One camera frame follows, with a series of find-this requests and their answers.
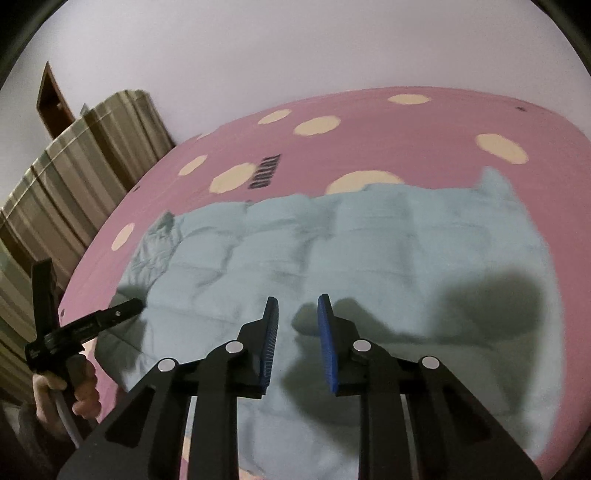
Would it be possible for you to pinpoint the person's left hand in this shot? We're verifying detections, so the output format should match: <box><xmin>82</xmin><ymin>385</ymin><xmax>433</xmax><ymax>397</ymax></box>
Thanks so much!
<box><xmin>32</xmin><ymin>355</ymin><xmax>102</xmax><ymax>437</ymax></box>

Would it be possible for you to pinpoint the light blue quilted jacket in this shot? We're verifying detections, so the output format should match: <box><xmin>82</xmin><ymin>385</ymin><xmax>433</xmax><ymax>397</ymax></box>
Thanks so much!
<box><xmin>95</xmin><ymin>168</ymin><xmax>563</xmax><ymax>479</ymax></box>

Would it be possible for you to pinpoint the dark wooden door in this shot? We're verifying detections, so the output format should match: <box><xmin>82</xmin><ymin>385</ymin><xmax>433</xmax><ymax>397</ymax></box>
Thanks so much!
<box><xmin>36</xmin><ymin>62</ymin><xmax>75</xmax><ymax>139</ymax></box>

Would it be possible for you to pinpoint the pink polka dot bed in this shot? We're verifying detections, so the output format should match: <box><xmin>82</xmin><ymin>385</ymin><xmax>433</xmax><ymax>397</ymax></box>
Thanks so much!
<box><xmin>62</xmin><ymin>87</ymin><xmax>590</xmax><ymax>478</ymax></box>

